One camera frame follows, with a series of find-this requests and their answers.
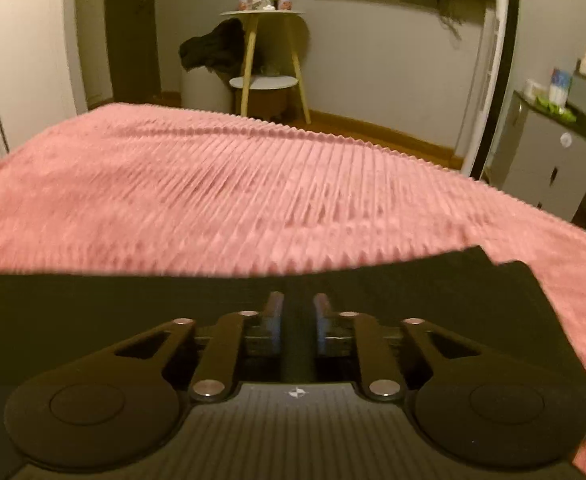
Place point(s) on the white wardrobe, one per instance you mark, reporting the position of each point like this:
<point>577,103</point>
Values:
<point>23,70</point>

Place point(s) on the green packet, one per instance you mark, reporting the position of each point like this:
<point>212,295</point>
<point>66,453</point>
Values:
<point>558,109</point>

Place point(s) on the black clothing heap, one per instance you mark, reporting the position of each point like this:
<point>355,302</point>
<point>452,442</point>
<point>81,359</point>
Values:
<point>213,47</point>

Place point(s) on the round side table wooden legs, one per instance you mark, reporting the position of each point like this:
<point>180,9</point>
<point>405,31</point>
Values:
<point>273,82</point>

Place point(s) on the shelf with small items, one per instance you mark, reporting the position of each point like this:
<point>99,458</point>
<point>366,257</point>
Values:
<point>538,160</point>

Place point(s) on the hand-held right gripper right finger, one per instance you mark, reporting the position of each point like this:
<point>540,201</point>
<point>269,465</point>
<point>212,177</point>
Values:
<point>321,321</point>

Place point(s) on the white round bin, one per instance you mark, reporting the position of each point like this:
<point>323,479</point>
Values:
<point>203,91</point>

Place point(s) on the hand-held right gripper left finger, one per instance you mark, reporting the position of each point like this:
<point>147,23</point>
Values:
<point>274,321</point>

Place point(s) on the pink ribbed blanket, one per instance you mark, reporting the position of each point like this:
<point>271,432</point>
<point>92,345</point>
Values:
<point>223,185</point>

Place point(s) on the small white box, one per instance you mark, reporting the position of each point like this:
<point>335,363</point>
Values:
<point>533,87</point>

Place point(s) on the dark wooden door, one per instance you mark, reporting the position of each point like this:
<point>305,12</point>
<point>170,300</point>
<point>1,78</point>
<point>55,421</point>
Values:
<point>133,30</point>

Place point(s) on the blue and white pack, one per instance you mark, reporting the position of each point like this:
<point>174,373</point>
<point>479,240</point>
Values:
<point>559,87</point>

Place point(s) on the black pants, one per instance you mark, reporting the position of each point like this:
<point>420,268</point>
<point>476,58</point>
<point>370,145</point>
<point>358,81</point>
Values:
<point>73,300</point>

